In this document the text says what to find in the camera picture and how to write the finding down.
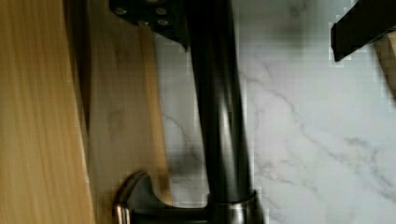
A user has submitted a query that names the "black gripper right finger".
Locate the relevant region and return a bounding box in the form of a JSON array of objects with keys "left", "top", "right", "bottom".
[{"left": 331, "top": 0, "right": 396, "bottom": 62}]

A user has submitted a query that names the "bamboo drawer unit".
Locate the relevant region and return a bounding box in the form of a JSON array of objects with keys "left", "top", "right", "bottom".
[{"left": 1, "top": 0, "right": 171, "bottom": 224}]

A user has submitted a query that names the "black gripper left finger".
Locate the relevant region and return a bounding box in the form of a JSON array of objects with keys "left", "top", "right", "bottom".
[{"left": 109, "top": 0, "right": 190, "bottom": 49}]

